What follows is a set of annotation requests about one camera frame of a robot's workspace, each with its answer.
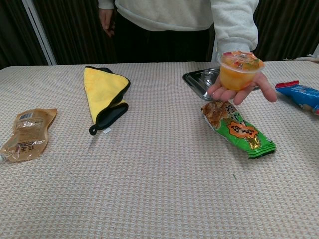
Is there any person's bare hand holding jelly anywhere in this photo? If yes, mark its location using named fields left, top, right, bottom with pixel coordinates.
left=207, top=72, right=278, bottom=106

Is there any yellow black folded cloth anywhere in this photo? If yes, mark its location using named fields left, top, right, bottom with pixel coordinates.
left=83, top=65, right=132, bottom=136

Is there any orange fruit jelly cup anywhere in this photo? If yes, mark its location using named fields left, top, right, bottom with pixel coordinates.
left=219, top=50, right=266, bottom=92

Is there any white metal frame post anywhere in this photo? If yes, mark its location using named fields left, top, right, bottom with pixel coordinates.
left=21, top=0, right=57, bottom=66

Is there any person torso in white sweater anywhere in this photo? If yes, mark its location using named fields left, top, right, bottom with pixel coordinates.
left=98, top=0, right=217, bottom=63

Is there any blue snack packet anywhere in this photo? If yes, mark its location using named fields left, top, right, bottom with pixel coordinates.
left=275, top=80, right=319, bottom=115

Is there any white fleece sleeve forearm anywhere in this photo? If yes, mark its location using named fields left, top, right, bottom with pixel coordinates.
left=211, top=0, right=259, bottom=63

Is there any green snack packet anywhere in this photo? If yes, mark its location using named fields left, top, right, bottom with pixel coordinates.
left=201, top=100, right=277, bottom=160

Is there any brown translucent sauce pouch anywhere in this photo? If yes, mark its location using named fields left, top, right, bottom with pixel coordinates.
left=0, top=108, right=58, bottom=164

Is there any stainless steel tray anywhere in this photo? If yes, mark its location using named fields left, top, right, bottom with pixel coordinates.
left=182, top=67, right=260, bottom=101

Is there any person's bare hanging hand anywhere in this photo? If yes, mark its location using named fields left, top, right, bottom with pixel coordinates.
left=98, top=7, right=116, bottom=38

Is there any person in white sweater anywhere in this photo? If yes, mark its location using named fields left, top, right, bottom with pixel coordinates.
left=0, top=0, right=319, bottom=70

